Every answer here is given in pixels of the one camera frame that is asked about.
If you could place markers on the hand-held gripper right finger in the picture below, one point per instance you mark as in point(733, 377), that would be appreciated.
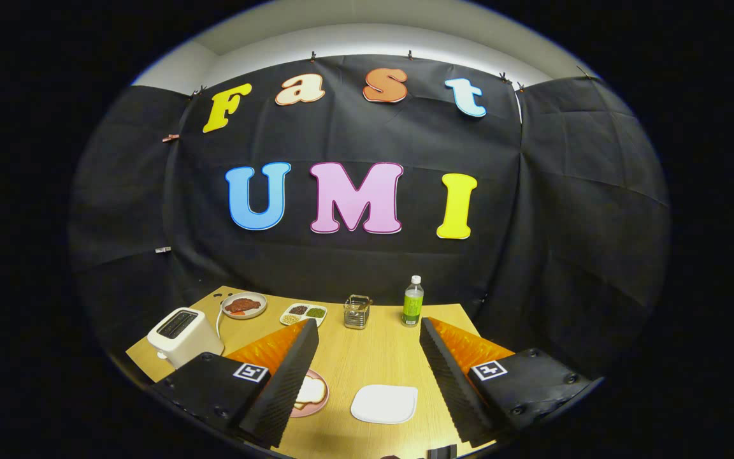
point(446, 382)

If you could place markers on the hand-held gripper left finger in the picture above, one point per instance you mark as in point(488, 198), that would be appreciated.
point(290, 382)

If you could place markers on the white bread slice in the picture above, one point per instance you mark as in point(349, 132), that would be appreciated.
point(311, 390)

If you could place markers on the pink round plate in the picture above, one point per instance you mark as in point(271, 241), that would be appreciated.
point(323, 400)

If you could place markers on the white divided spice dish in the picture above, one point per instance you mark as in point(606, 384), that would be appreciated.
point(306, 320)

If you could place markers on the white square plate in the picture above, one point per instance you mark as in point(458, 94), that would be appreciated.
point(383, 405)

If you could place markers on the green label drink bottle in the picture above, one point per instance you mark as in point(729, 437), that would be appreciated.
point(413, 309)

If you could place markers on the beige round plate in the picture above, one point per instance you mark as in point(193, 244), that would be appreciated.
point(262, 299)

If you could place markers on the red meat steak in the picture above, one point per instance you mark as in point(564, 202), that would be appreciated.
point(243, 306)

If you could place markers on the white toaster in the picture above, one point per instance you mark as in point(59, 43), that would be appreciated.
point(182, 347)

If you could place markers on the black backdrop cloth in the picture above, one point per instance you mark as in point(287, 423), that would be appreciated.
point(341, 140)

